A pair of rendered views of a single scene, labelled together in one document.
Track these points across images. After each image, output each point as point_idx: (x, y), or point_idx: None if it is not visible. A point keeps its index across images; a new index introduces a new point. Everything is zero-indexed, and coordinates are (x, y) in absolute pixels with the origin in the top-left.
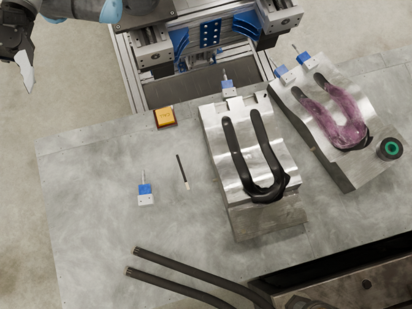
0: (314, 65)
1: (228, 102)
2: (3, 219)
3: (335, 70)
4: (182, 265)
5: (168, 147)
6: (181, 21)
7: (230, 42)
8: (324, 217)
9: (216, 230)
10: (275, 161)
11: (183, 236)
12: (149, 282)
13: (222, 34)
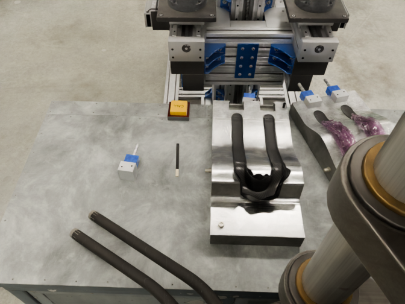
0: (343, 96)
1: (244, 104)
2: (0, 215)
3: (366, 107)
4: (136, 238)
5: (172, 136)
6: (220, 34)
7: (266, 82)
8: None
9: (192, 224)
10: (278, 160)
11: (152, 219)
12: (92, 249)
13: (258, 67)
